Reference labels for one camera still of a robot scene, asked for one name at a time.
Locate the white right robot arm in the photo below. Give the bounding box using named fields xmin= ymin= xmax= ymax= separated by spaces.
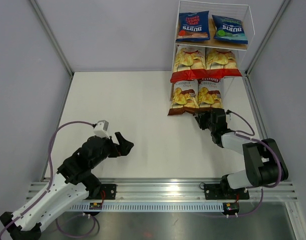
xmin=194 ymin=108 xmax=289 ymax=200

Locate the brown Chuba bag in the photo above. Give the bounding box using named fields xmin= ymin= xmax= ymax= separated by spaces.
xmin=168 ymin=79 xmax=199 ymax=116
xmin=198 ymin=77 xmax=223 ymax=111

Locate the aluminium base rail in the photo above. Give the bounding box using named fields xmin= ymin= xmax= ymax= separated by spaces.
xmin=26 ymin=177 xmax=298 ymax=213

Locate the aluminium frame post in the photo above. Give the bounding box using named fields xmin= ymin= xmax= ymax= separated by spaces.
xmin=244 ymin=0 xmax=292 ymax=76
xmin=29 ymin=0 xmax=74 ymax=77

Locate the red Chuba bag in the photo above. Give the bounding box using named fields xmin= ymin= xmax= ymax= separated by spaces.
xmin=205 ymin=48 xmax=242 ymax=79
xmin=170 ymin=45 xmax=207 ymax=83

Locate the blue Burts spicy chilli bag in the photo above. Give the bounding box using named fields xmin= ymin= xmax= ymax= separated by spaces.
xmin=176 ymin=11 xmax=210 ymax=42

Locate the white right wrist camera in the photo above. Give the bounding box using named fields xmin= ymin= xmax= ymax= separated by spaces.
xmin=225 ymin=110 xmax=232 ymax=124

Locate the white wire wooden shelf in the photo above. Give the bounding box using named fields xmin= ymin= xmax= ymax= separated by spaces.
xmin=169 ymin=0 xmax=256 ymax=108

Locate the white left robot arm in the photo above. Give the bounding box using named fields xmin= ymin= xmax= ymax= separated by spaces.
xmin=0 ymin=132 xmax=134 ymax=240

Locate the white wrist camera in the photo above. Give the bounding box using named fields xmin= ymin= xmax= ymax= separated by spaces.
xmin=225 ymin=110 xmax=232 ymax=124
xmin=93 ymin=120 xmax=109 ymax=138

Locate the blue Burts sea salt bag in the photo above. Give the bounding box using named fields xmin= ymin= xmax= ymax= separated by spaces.
xmin=212 ymin=15 xmax=248 ymax=45

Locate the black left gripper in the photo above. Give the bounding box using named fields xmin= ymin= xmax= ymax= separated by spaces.
xmin=90 ymin=131 xmax=133 ymax=168

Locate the right aluminium frame post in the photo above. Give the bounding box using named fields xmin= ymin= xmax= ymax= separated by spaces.
xmin=244 ymin=0 xmax=292 ymax=76

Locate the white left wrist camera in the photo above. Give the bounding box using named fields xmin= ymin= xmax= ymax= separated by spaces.
xmin=93 ymin=120 xmax=109 ymax=138

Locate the left aluminium frame post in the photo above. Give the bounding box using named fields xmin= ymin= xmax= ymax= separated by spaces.
xmin=29 ymin=0 xmax=74 ymax=77

